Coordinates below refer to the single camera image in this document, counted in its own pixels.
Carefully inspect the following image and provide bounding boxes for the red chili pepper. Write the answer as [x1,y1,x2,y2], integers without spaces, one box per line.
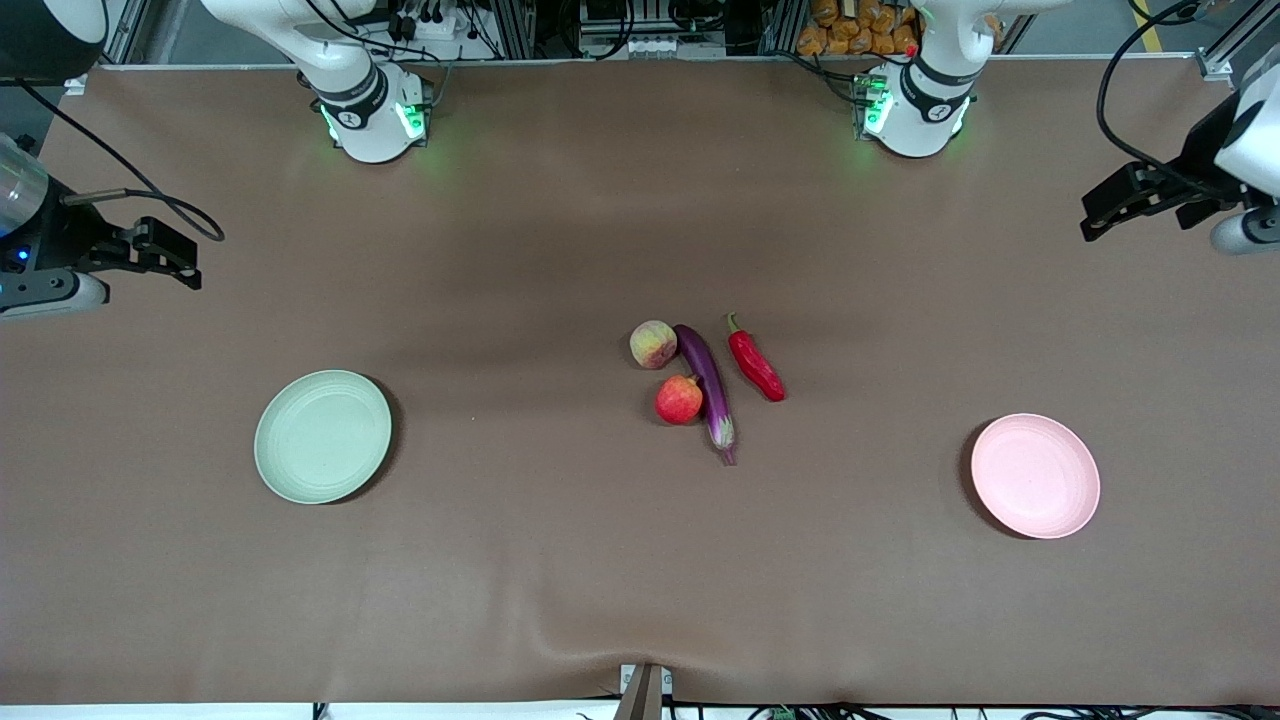
[726,312,787,403]

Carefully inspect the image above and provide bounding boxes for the long purple eggplant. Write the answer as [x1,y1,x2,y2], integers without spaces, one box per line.
[672,324,738,467]

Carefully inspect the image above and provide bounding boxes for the red pomegranate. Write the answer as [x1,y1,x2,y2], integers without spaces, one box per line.
[655,374,704,426]

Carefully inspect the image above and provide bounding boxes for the yellow pink peach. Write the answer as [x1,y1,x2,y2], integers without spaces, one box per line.
[630,320,679,371]

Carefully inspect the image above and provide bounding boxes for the pale green round plate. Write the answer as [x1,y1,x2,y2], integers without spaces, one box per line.
[254,370,393,505]

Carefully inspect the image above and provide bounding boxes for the pink round plate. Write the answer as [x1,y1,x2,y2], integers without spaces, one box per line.
[971,413,1101,540]

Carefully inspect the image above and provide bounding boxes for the bag of orange snacks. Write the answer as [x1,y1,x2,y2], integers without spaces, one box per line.
[797,0,921,57]

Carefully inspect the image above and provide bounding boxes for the white power strip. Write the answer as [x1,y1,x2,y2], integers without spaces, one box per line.
[390,10,501,61]

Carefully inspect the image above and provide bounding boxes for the white terminal strip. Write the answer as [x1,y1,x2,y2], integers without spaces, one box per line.
[625,36,707,59]

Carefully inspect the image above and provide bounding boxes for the large table cloth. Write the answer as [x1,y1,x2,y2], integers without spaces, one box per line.
[0,58,1280,706]

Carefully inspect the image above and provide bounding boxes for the black electronics box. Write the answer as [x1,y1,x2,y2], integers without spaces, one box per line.
[580,0,681,33]

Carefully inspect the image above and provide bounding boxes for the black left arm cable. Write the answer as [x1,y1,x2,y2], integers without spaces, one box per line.
[1096,0,1236,193]

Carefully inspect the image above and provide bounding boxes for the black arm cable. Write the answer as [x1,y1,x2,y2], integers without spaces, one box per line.
[1096,0,1236,193]
[18,80,226,243]

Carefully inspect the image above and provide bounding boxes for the aluminium corner frame profile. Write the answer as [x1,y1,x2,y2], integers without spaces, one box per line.
[100,0,153,67]
[1195,0,1280,83]

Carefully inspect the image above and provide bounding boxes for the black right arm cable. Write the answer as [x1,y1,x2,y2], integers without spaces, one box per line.
[18,80,226,243]

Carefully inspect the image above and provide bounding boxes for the aluminium frame post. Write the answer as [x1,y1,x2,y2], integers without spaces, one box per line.
[495,0,541,61]
[760,0,809,56]

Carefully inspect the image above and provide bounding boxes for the metal table edge bracket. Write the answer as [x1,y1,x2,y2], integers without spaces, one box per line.
[618,663,674,720]

